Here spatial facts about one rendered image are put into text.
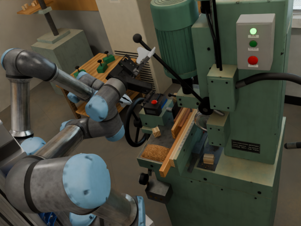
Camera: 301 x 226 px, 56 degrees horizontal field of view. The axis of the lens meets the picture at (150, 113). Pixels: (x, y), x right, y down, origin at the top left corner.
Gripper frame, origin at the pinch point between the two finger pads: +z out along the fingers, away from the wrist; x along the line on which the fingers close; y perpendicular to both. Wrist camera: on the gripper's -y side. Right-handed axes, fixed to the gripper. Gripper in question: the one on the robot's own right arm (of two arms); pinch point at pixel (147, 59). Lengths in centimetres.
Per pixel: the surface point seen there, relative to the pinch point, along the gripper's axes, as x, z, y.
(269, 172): 0, -3, -70
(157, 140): 29.7, -6.1, -28.6
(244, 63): -30.7, -4.2, -24.0
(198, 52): -14.5, 5.7, -12.9
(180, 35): -14.9, 5.5, -3.6
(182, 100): 13.0, 8.7, -24.9
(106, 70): 142, 98, 23
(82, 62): 201, 132, 57
